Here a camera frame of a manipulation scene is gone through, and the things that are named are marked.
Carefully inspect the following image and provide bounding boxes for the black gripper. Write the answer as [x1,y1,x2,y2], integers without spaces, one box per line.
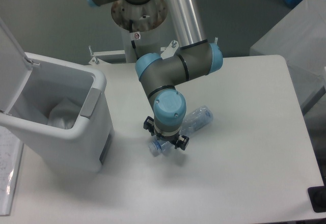
[143,116,189,150]

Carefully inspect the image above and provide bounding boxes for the clear plastic water bottle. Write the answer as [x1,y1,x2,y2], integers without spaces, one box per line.
[148,105,213,157]

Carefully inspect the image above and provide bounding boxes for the white plastic wrapper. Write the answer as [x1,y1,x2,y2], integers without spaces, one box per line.
[47,98,81,129]

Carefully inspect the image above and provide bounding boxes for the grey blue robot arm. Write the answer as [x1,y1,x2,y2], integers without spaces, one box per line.
[87,0,223,150]

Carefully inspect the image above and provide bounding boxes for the white trash can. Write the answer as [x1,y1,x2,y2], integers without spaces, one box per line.
[1,53,114,172]

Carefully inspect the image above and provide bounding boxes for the white trash can lid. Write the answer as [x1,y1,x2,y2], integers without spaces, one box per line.
[1,20,33,113]

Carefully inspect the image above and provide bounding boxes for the white paper document sheet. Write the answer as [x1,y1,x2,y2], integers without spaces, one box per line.
[1,126,23,216]

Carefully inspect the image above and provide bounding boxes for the black device at table edge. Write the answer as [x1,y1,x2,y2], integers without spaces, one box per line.
[308,186,325,213]

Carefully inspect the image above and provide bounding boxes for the white covered box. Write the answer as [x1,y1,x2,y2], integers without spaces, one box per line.
[250,0,325,114]

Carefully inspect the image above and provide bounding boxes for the white middle table clamp bracket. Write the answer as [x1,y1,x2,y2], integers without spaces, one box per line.
[160,40,179,59]

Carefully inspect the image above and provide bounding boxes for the white table clamp bracket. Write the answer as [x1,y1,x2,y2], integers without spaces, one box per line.
[160,40,179,59]
[88,45,126,65]

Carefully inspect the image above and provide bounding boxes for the white left table clamp bracket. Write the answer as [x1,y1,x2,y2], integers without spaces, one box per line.
[88,45,126,65]

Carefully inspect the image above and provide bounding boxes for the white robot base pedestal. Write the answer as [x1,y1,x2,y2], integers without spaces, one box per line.
[111,0,168,63]

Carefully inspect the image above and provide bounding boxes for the black cable on pedestal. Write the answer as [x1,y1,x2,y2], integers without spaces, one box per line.
[128,19,141,63]

